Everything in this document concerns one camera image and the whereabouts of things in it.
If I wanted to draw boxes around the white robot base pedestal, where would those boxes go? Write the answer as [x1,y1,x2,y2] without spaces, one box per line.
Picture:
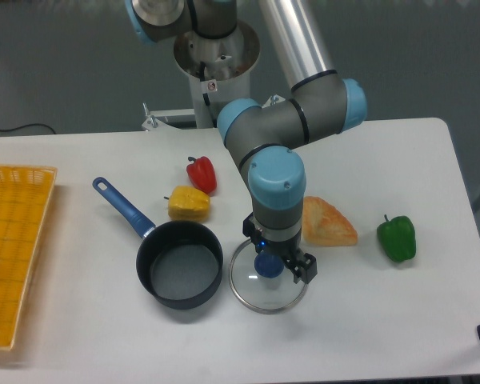
[142,20,261,131]

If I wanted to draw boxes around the dark pot blue handle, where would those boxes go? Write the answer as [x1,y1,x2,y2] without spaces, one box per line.
[92,177,223,310]

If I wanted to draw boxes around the triangle bread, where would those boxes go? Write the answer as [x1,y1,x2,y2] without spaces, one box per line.
[302,196,358,247]

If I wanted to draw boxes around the yellow woven basket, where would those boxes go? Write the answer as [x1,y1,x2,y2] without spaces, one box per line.
[0,164,58,350]

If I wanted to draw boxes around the green bell pepper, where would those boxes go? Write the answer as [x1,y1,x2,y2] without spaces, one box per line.
[377,214,417,263]

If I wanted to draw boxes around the black cable on floor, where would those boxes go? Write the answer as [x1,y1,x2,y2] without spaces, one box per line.
[0,122,58,135]

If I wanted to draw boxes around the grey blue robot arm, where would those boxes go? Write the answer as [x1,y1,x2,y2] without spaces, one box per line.
[126,1,367,283]

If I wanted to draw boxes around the glass lid blue knob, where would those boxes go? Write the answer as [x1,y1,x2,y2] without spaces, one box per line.
[228,240,307,314]

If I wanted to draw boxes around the red bell pepper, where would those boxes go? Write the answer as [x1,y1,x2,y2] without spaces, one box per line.
[186,156,217,195]

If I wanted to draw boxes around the yellow bell pepper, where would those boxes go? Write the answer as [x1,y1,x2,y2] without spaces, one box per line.
[164,186,210,222]

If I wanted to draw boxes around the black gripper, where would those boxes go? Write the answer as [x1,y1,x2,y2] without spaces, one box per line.
[242,214,318,283]

